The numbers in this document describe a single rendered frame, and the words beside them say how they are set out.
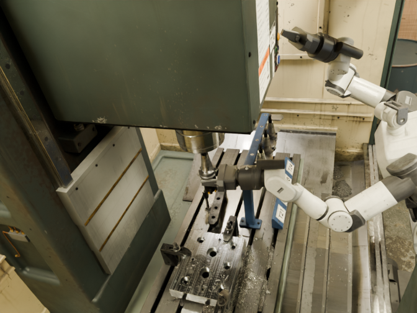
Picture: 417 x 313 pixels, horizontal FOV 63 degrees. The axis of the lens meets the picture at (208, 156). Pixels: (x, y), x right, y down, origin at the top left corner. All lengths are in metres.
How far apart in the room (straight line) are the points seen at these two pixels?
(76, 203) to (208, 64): 0.72
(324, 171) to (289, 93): 0.51
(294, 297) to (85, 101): 1.14
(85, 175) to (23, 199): 0.23
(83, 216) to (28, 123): 0.40
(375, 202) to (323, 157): 0.95
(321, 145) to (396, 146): 0.88
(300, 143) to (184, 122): 1.36
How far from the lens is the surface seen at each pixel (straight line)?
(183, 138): 1.05
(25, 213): 1.25
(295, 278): 1.63
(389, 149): 1.39
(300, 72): 2.05
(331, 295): 1.65
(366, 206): 1.27
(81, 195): 1.31
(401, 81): 3.19
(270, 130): 1.56
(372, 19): 1.95
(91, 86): 1.03
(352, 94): 1.60
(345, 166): 2.34
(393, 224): 2.94
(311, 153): 2.18
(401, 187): 1.27
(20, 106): 1.11
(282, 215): 1.62
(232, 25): 0.78
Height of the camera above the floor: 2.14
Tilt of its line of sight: 38 degrees down
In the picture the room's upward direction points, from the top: 10 degrees counter-clockwise
